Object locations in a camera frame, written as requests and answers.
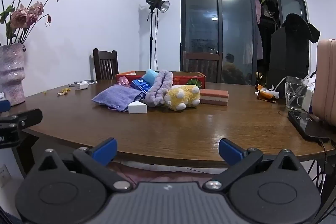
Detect dark framed sliding glass door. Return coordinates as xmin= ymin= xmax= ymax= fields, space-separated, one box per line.
xmin=180 ymin=0 xmax=307 ymax=85

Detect pink suitcase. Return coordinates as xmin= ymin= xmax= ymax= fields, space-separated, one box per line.
xmin=316 ymin=39 xmax=336 ymax=127

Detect dark wooden slatted chair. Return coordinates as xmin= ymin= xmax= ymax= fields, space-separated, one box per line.
xmin=93 ymin=48 xmax=119 ymax=80

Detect studio light on stand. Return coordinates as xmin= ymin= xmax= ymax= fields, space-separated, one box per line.
xmin=146 ymin=0 xmax=170 ymax=71

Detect dried pink rose bouquet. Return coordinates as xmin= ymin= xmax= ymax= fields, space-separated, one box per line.
xmin=0 ymin=0 xmax=74 ymax=46

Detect blue plush toy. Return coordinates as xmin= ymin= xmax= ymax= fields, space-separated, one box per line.
xmin=142 ymin=69 xmax=159 ymax=83

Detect dark hanging clothes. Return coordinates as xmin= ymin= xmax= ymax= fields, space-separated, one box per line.
xmin=262 ymin=0 xmax=280 ymax=62

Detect orange tube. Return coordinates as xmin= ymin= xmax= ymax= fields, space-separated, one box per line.
xmin=256 ymin=84 xmax=280 ymax=103

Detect yellow plush toy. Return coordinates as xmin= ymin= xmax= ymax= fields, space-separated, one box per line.
xmin=163 ymin=84 xmax=201 ymax=111

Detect dark wooden chair pink seat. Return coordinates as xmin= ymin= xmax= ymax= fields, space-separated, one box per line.
xmin=182 ymin=51 xmax=223 ymax=83

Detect pink hanging garment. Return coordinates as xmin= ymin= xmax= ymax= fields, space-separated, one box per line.
xmin=255 ymin=0 xmax=263 ymax=60

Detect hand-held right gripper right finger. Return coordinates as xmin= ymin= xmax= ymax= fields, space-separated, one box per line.
xmin=203 ymin=138 xmax=300 ymax=192

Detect white wedge sponge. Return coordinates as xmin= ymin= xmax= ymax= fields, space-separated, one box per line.
xmin=128 ymin=101 xmax=148 ymax=114

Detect clear drinking glass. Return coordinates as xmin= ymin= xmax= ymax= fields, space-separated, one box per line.
xmin=285 ymin=76 xmax=309 ymax=111

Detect thin white cable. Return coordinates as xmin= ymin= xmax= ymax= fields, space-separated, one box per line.
xmin=273 ymin=77 xmax=288 ymax=91

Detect orange cardboard box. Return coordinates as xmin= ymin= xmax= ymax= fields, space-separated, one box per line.
xmin=115 ymin=70 xmax=206 ymax=89

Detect black monitor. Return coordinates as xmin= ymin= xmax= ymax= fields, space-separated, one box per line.
xmin=268 ymin=26 xmax=311 ymax=99

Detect scattered yellow dried petals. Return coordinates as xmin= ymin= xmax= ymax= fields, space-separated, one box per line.
xmin=43 ymin=88 xmax=72 ymax=96

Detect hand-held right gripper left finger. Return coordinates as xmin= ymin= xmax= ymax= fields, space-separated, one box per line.
xmin=38 ymin=137 xmax=132 ymax=193

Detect black hat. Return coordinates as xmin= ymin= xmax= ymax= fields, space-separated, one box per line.
xmin=282 ymin=13 xmax=321 ymax=43

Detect pink satin scrunchie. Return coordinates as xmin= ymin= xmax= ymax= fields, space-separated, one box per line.
xmin=115 ymin=76 xmax=130 ymax=87

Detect blue tissue packet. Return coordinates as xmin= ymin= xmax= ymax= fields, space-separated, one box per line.
xmin=130 ymin=79 xmax=152 ymax=92

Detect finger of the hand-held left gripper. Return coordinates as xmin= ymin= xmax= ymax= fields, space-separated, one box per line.
xmin=0 ymin=109 xmax=43 ymax=132
xmin=0 ymin=100 xmax=11 ymax=114

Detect red pink layered sponge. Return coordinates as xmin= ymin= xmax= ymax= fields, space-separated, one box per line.
xmin=199 ymin=89 xmax=229 ymax=106

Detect pink speckled ceramic vase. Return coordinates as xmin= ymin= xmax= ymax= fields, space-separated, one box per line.
xmin=0 ymin=43 xmax=27 ymax=106

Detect purple cloth pouch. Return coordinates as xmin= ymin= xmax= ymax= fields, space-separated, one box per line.
xmin=91 ymin=85 xmax=144 ymax=112

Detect black smartphone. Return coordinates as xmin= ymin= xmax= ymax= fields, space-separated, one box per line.
xmin=287 ymin=110 xmax=331 ymax=143

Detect white wall socket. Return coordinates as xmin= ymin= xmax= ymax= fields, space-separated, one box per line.
xmin=0 ymin=165 xmax=11 ymax=188

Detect white charger cable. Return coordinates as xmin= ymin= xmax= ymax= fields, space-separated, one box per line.
xmin=69 ymin=80 xmax=98 ymax=87

